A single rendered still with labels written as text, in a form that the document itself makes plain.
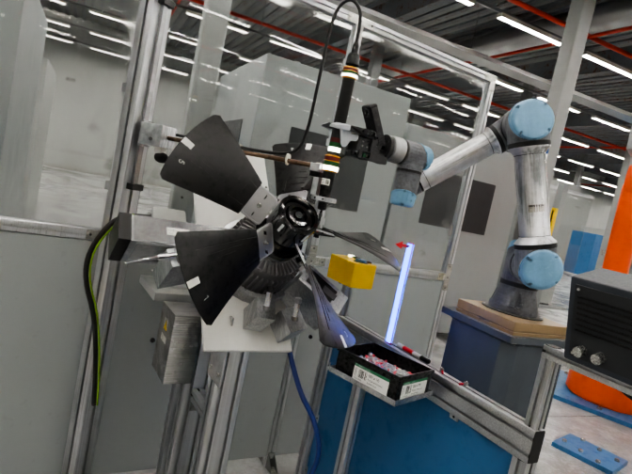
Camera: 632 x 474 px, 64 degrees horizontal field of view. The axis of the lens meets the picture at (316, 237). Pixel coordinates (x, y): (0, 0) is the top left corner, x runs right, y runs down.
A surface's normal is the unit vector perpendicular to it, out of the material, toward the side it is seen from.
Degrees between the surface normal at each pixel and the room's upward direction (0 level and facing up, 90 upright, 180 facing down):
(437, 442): 90
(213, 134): 72
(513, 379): 90
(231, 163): 82
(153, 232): 50
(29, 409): 90
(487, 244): 90
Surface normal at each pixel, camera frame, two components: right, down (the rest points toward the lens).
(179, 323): 0.50, 0.18
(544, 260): -0.14, 0.19
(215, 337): 0.51, -0.48
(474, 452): -0.84, -0.13
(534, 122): -0.15, -0.07
